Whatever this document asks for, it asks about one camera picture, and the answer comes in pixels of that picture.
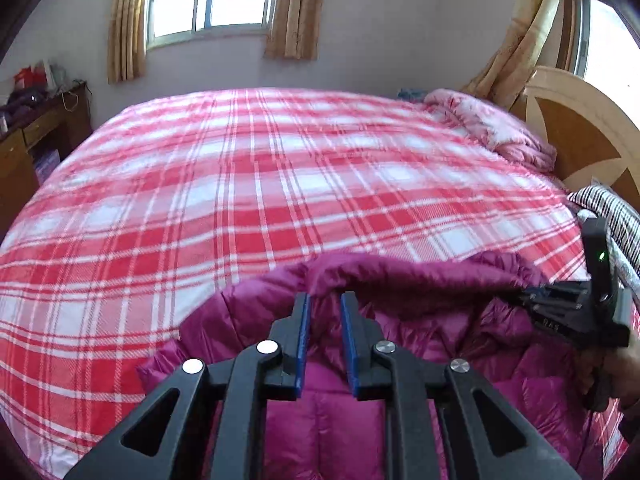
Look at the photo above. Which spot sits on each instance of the books in desk shelf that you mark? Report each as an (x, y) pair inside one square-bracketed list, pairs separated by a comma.
[(46, 164)]

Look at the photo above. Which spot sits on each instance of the magenta puffer jacket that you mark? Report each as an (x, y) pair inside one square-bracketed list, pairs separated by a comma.
[(478, 390)]

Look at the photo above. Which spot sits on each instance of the right beige curtain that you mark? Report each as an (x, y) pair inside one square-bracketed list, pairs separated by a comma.
[(295, 30)]

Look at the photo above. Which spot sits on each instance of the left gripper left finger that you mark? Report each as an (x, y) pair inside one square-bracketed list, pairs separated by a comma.
[(286, 380)]

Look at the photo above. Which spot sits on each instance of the red plaid bed sheet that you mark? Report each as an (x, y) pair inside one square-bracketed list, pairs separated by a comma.
[(176, 199)]

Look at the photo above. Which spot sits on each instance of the striped pillow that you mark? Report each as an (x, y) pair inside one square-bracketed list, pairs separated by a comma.
[(602, 201)]

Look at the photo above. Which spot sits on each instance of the beige side window curtain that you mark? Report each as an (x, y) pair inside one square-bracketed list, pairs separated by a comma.
[(504, 76)]

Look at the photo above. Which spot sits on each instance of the pile of clothes on desk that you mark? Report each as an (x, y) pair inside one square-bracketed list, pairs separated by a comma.
[(33, 85)]

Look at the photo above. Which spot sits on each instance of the brown wooden desk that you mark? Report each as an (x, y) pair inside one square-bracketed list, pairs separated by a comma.
[(58, 125)]

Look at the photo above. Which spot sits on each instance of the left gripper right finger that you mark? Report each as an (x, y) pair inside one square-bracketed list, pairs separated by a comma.
[(365, 353)]

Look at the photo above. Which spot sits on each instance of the left beige curtain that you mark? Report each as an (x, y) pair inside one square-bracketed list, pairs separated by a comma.
[(126, 41)]

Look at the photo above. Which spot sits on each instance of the wooden bed headboard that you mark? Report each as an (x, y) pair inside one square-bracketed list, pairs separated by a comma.
[(595, 141)]

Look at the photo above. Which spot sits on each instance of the person's right hand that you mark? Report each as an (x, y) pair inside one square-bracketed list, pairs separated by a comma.
[(623, 367)]

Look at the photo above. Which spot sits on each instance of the pink floral quilt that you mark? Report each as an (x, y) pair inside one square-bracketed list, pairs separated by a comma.
[(496, 129)]

